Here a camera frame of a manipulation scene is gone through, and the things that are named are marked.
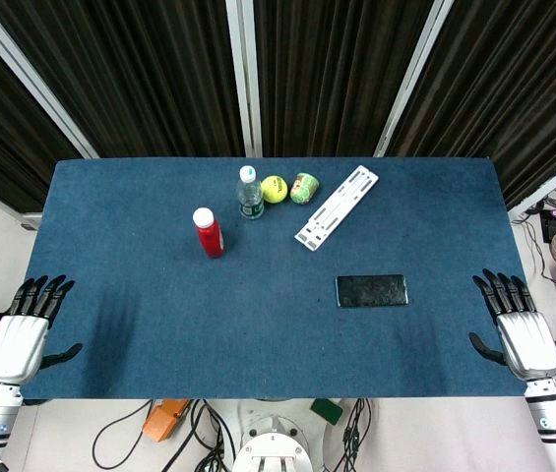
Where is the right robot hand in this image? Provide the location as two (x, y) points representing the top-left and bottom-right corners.
(468, 267), (556, 383)

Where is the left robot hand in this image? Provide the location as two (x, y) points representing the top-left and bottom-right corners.
(0, 274), (84, 385)

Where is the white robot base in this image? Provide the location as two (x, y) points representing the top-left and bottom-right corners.
(230, 398), (331, 472)

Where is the black smartphone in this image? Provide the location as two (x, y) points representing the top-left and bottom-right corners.
(335, 273), (411, 309)

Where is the orange foot pedal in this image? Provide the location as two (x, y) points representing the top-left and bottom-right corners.
(141, 398), (191, 443)

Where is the green block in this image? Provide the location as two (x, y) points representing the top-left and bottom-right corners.
(309, 398), (344, 427)

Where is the red juice bottle white cap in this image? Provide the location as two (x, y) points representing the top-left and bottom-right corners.
(192, 206), (225, 260)

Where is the blue felt table cover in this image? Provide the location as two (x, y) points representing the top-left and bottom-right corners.
(20, 156), (528, 400)

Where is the green printed cup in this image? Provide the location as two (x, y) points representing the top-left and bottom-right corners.
(289, 171), (321, 205)

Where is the clear water bottle green label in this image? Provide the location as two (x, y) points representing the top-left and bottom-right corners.
(235, 165), (266, 221)

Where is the yellow tennis ball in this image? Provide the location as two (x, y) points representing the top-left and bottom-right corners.
(261, 175), (289, 205)

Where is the black curtain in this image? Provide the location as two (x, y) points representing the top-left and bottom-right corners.
(0, 0), (556, 213)

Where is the black floor cable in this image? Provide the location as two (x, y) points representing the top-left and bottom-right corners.
(91, 398), (155, 471)

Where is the white frame post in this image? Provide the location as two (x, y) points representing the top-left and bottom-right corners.
(506, 146), (556, 221)
(0, 0), (100, 159)
(224, 0), (264, 158)
(373, 0), (456, 158)

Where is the black cable bundle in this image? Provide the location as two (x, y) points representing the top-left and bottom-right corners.
(329, 397), (375, 472)

